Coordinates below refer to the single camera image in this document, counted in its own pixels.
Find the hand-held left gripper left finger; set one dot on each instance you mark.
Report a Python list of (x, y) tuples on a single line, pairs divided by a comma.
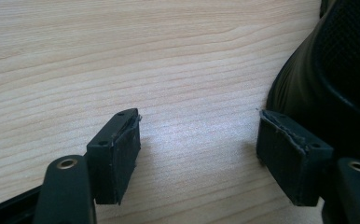
[(113, 161)]

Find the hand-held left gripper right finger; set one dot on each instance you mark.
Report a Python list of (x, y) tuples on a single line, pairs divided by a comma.
[(290, 165)]

